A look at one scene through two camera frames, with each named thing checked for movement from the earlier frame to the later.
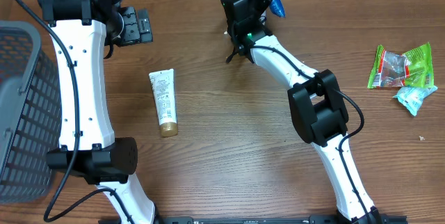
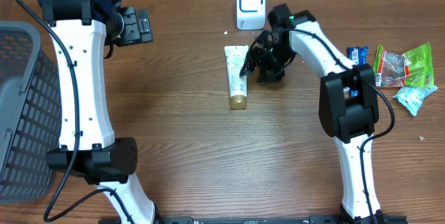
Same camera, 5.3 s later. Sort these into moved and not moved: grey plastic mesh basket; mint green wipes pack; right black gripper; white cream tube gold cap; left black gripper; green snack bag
Moved: right black gripper; white cream tube gold cap
Not moved: grey plastic mesh basket; left black gripper; green snack bag; mint green wipes pack
